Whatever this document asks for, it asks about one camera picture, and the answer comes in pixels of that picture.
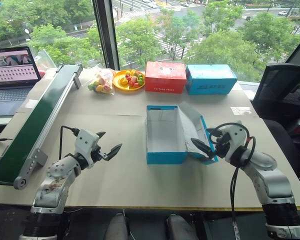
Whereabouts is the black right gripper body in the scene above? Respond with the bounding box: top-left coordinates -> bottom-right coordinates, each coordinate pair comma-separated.
213,133 -> 231,159

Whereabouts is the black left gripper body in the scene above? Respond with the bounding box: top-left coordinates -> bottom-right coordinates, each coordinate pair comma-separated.
92,142 -> 111,162

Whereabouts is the blue shoe box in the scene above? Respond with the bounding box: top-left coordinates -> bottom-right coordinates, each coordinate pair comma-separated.
146,101 -> 219,166
185,64 -> 239,96

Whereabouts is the green conveyor belt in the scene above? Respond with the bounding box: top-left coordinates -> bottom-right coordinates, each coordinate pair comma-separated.
0,63 -> 84,190

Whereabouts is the red shoe box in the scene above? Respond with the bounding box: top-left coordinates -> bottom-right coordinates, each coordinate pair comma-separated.
144,61 -> 187,94

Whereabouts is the clear tape patch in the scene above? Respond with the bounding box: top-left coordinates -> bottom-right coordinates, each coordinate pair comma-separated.
230,106 -> 252,116

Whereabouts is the yellow plate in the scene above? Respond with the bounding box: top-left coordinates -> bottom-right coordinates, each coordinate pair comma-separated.
113,69 -> 147,93

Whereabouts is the clear bag of toy fruit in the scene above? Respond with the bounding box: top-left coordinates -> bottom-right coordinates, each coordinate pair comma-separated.
87,68 -> 116,96

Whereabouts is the grey rounded shape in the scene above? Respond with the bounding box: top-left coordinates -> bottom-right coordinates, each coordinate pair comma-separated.
103,212 -> 130,240
165,214 -> 199,240

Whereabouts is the black office chair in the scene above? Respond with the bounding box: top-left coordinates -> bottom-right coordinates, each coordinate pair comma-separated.
251,63 -> 300,186

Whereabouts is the clear plastic bag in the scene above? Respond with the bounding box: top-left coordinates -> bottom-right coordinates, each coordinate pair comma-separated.
34,49 -> 58,74

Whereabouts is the grey laptop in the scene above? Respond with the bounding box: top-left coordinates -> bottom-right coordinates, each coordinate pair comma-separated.
0,46 -> 42,118

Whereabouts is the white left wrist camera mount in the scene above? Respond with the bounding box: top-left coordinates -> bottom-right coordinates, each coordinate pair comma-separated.
74,128 -> 100,169

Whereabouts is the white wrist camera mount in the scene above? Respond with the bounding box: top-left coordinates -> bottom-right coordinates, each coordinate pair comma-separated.
219,121 -> 249,163
74,128 -> 100,169

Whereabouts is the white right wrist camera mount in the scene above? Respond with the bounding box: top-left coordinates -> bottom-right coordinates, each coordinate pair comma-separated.
219,121 -> 249,163

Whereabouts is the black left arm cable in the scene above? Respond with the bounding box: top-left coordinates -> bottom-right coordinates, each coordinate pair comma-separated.
59,125 -> 80,161

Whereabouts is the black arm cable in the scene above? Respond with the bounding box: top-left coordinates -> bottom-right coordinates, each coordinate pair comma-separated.
59,125 -> 80,161
206,122 -> 257,240

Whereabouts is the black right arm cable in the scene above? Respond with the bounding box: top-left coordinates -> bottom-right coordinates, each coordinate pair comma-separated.
206,122 -> 257,240

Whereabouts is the dark window frame pillar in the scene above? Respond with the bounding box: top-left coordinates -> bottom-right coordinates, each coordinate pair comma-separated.
91,0 -> 121,72

